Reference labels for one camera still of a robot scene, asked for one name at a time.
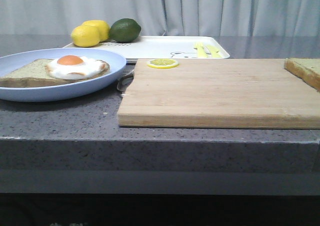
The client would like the yellow plastic fork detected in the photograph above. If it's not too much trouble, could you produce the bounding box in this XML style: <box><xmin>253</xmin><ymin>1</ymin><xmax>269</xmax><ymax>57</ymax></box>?
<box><xmin>193</xmin><ymin>42</ymin><xmax>208</xmax><ymax>58</ymax></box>

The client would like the fried egg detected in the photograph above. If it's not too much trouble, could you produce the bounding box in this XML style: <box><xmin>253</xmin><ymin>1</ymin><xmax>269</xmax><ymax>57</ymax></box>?
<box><xmin>45</xmin><ymin>55</ymin><xmax>110</xmax><ymax>80</ymax></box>

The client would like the grey curtain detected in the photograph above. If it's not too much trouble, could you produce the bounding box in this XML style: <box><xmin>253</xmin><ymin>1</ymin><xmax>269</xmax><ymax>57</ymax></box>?
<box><xmin>0</xmin><ymin>0</ymin><xmax>320</xmax><ymax>37</ymax></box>

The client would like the metal cutting board handle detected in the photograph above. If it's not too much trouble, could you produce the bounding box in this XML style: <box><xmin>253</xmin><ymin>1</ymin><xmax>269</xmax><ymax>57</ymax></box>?
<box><xmin>116</xmin><ymin>70</ymin><xmax>135</xmax><ymax>97</ymax></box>

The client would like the white tray with bear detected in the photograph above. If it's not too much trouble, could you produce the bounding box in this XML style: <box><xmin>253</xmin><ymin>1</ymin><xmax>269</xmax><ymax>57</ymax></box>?
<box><xmin>61</xmin><ymin>35</ymin><xmax>231</xmax><ymax>63</ymax></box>

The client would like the yellow plastic knife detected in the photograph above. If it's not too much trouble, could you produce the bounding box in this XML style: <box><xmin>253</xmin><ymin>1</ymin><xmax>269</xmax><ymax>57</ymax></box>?
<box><xmin>206</xmin><ymin>45</ymin><xmax>222</xmax><ymax>58</ymax></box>

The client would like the front yellow lemon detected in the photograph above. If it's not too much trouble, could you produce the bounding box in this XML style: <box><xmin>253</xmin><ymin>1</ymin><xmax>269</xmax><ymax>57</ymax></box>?
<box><xmin>70</xmin><ymin>25</ymin><xmax>100</xmax><ymax>47</ymax></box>

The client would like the green lime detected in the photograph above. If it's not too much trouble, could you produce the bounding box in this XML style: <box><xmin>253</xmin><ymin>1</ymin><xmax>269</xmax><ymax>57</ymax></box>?
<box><xmin>108</xmin><ymin>18</ymin><xmax>142</xmax><ymax>43</ymax></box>

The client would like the rear yellow lemon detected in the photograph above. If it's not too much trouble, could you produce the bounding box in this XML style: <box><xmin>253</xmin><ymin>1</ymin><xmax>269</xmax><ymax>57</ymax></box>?
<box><xmin>83</xmin><ymin>20</ymin><xmax>110</xmax><ymax>42</ymax></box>

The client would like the wooden cutting board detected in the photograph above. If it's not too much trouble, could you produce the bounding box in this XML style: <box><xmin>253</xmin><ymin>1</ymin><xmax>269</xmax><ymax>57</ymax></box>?
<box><xmin>117</xmin><ymin>59</ymin><xmax>320</xmax><ymax>129</ymax></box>

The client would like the lemon slice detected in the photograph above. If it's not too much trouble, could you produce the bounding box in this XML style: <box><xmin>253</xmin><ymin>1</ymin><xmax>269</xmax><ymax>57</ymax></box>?
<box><xmin>146</xmin><ymin>58</ymin><xmax>179</xmax><ymax>69</ymax></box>

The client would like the yellow lemon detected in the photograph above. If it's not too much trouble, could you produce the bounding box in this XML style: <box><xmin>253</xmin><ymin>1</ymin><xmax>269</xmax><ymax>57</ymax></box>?
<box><xmin>70</xmin><ymin>25</ymin><xmax>100</xmax><ymax>47</ymax></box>
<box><xmin>83</xmin><ymin>20</ymin><xmax>110</xmax><ymax>42</ymax></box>

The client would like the bread slice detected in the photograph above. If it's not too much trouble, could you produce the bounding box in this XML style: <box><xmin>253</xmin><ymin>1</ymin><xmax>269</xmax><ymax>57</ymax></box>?
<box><xmin>284</xmin><ymin>58</ymin><xmax>320</xmax><ymax>91</ymax></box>
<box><xmin>0</xmin><ymin>59</ymin><xmax>110</xmax><ymax>88</ymax></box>

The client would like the light blue plate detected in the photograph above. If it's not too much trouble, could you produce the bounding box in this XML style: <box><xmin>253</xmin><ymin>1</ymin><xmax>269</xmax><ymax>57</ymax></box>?
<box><xmin>0</xmin><ymin>48</ymin><xmax>127</xmax><ymax>102</ymax></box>

